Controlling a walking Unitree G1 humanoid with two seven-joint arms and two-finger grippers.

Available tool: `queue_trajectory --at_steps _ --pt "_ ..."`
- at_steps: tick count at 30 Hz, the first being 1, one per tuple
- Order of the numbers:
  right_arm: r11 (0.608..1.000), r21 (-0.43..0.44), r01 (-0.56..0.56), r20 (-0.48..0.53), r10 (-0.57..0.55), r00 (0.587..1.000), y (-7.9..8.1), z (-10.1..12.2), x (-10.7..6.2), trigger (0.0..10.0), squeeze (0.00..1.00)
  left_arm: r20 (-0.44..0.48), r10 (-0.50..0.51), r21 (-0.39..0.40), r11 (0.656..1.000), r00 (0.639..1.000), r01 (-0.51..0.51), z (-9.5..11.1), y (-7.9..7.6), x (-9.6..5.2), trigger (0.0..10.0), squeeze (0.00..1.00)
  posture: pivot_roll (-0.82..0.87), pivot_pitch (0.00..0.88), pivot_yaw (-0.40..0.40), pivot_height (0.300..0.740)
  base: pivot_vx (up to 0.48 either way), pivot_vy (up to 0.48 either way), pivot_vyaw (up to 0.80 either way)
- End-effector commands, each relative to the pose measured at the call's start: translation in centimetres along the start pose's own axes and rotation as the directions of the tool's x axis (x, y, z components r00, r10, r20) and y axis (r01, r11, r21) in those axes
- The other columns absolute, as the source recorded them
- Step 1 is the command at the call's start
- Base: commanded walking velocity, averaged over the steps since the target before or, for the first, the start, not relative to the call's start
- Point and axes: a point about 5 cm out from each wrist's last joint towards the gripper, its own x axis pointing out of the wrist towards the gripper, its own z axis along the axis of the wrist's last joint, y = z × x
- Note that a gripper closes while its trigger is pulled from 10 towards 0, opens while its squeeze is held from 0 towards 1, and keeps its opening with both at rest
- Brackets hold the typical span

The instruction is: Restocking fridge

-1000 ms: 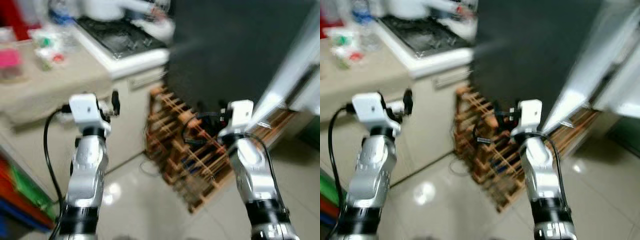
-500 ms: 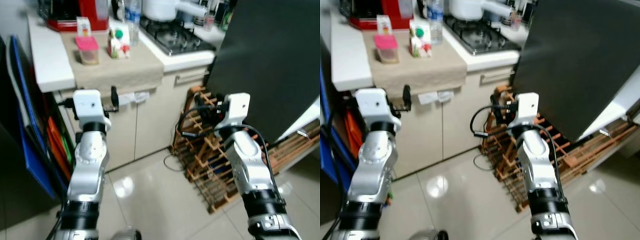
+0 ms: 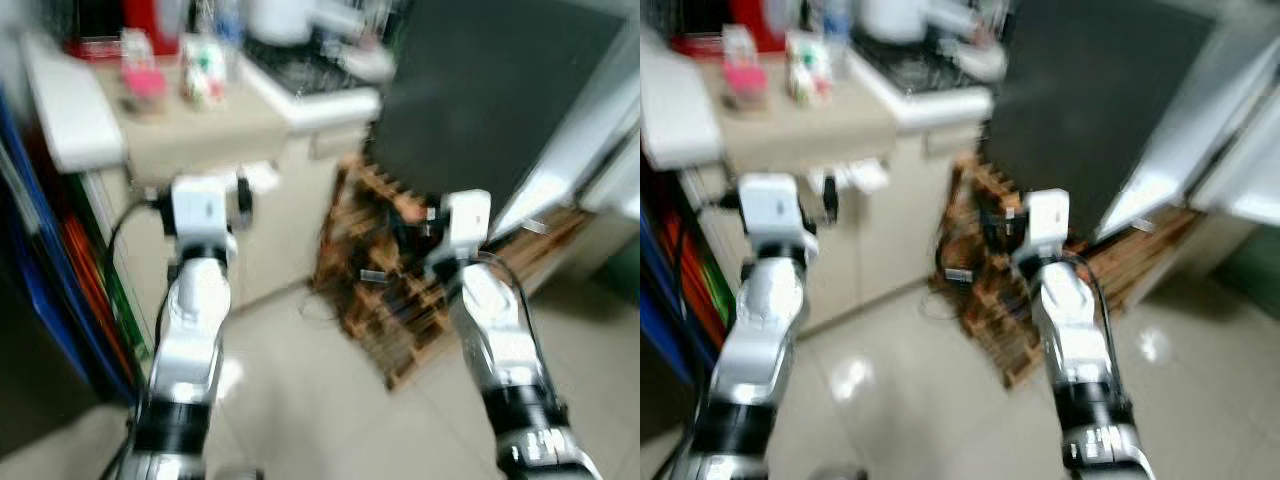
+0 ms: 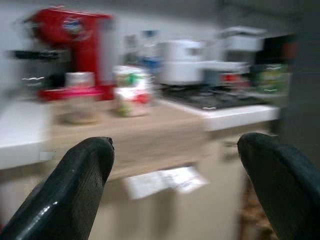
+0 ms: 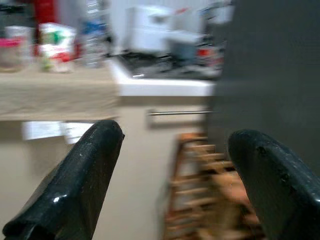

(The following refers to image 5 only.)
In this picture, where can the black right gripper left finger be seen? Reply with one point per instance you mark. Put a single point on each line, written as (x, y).
(75, 180)

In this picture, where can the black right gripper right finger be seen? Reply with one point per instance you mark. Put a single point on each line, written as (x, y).
(277, 180)

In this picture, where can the clear container with pink lid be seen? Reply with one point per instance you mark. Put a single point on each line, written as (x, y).
(13, 47)

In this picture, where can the dark grey fridge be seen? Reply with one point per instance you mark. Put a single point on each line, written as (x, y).
(270, 62)

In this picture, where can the wooden rack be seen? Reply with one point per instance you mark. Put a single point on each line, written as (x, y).
(200, 190)

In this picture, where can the beige tablecloth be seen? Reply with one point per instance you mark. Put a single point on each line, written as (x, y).
(57, 95)

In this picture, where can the white kitchen counter cabinet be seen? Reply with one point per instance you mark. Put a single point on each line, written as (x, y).
(160, 87)

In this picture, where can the black cooktop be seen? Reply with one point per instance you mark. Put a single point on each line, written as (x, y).
(160, 66)

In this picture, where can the clear plastic water bottle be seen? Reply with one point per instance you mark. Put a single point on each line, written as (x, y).
(93, 37)

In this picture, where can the white kitchen appliance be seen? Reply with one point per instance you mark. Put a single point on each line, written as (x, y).
(150, 27)

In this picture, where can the red coffee machine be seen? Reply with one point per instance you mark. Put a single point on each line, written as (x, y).
(45, 12)

